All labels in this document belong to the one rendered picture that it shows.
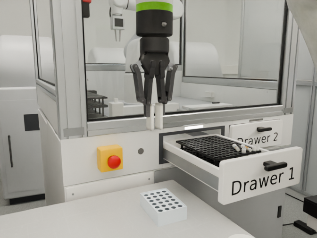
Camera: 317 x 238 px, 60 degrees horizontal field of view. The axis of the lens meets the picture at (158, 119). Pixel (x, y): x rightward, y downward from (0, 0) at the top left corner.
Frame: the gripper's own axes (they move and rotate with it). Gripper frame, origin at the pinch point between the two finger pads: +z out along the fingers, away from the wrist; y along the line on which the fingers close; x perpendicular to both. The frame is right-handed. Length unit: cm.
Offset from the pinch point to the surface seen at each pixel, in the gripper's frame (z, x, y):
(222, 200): 19.4, 16.3, -10.0
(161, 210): 23.4, 6.8, 1.8
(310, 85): 1, -80, -200
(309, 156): 64, -76, -201
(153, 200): 23.1, 1.6, 1.2
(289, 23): -32, -14, -73
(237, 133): 12.9, -14.0, -45.5
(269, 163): 11.3, 18.6, -23.4
